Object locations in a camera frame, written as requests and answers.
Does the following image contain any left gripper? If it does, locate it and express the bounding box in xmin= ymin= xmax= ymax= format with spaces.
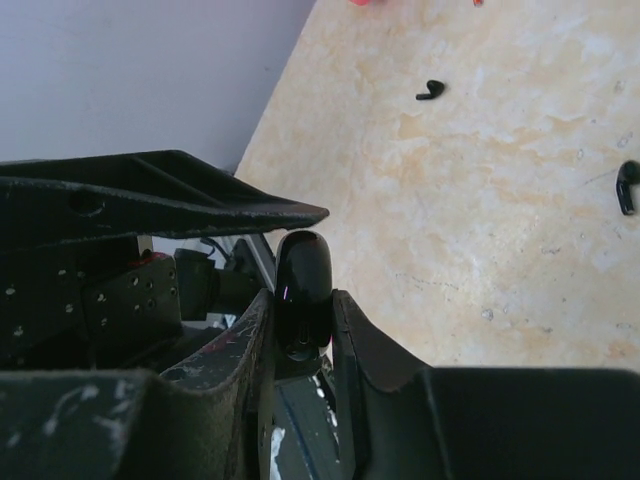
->
xmin=1 ymin=150 xmax=329 ymax=370

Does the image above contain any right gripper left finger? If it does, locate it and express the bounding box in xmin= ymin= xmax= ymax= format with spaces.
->
xmin=1 ymin=291 xmax=274 ymax=479

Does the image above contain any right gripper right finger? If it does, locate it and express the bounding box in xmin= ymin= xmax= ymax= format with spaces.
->
xmin=333 ymin=290 xmax=639 ymax=479

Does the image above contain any black earbud charging case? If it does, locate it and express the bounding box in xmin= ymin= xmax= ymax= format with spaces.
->
xmin=274 ymin=230 xmax=333 ymax=362

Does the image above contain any black earbud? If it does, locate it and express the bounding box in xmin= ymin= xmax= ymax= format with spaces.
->
xmin=615 ymin=160 xmax=639 ymax=216
xmin=415 ymin=80 xmax=446 ymax=101

